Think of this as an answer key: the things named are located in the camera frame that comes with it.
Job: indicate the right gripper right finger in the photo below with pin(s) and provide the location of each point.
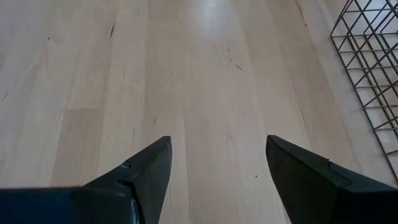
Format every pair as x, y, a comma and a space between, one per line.
298, 180

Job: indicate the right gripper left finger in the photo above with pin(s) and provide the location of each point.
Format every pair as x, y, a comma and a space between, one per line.
152, 174

